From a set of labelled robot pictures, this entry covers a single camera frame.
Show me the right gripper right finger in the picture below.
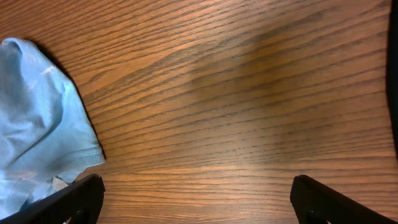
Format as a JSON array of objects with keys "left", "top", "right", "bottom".
[{"left": 290, "top": 175, "right": 397, "bottom": 224}]

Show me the black t-shirt white logo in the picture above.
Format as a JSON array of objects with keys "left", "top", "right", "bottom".
[{"left": 386, "top": 0, "right": 397, "bottom": 152}]

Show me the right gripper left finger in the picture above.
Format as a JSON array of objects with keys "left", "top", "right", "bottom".
[{"left": 1, "top": 174, "right": 105, "bottom": 224}]

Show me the light blue printed t-shirt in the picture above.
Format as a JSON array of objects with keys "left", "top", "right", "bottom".
[{"left": 1, "top": 38, "right": 105, "bottom": 218}]

